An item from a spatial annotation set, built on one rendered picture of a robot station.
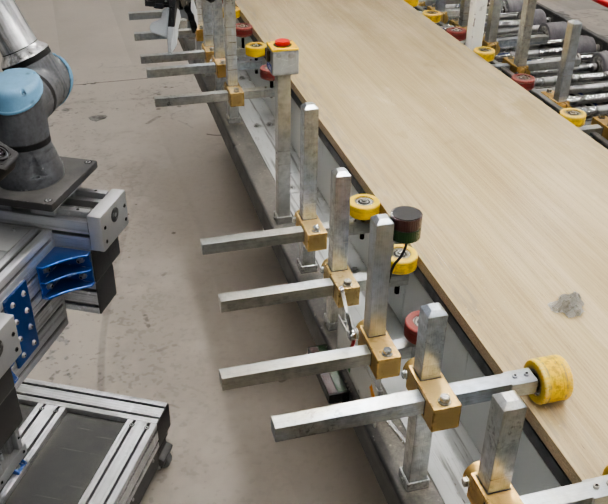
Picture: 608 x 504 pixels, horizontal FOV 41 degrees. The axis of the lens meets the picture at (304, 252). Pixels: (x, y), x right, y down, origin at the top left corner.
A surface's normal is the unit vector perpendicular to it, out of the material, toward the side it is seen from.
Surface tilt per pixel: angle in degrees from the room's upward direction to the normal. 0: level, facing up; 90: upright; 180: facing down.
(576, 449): 0
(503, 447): 90
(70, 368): 0
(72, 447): 0
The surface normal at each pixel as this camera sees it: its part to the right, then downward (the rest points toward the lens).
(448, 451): 0.01, -0.84
